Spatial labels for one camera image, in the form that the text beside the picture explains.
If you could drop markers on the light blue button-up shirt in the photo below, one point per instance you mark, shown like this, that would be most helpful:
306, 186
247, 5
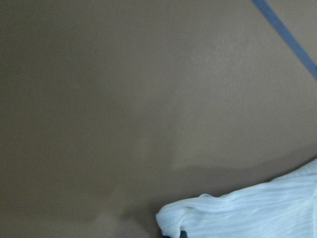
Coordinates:
285, 207

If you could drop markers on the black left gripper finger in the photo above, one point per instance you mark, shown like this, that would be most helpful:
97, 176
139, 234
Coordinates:
183, 234

